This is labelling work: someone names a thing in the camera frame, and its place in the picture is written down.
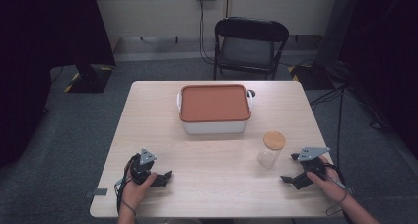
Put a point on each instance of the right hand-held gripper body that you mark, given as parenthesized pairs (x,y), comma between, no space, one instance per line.
(312,153)

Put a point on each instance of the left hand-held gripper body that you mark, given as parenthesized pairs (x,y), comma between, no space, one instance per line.
(141,171)

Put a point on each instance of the glass jar with wooden lid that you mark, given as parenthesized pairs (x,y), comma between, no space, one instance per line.
(273,141)

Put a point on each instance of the white storage box orange lid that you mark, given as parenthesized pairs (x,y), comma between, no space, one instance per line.
(213,104)

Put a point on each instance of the person's left hand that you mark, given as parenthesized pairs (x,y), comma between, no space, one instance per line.
(134,194)

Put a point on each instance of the person's right hand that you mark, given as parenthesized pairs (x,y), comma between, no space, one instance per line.
(330,186)

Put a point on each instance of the grey tape piece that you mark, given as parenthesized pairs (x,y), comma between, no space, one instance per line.
(98,192)

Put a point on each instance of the black stand base yellow stripes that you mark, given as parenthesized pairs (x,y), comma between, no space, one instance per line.
(88,79)
(312,77)

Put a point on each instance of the small black object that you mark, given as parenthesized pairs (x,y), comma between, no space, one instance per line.
(252,93)

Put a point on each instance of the black folding chair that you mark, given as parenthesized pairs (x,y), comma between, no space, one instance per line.
(249,49)

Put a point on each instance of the dark curtain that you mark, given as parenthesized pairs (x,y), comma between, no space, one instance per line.
(39,53)
(387,53)

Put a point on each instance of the grey upright panel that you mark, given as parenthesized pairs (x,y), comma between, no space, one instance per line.
(338,23)

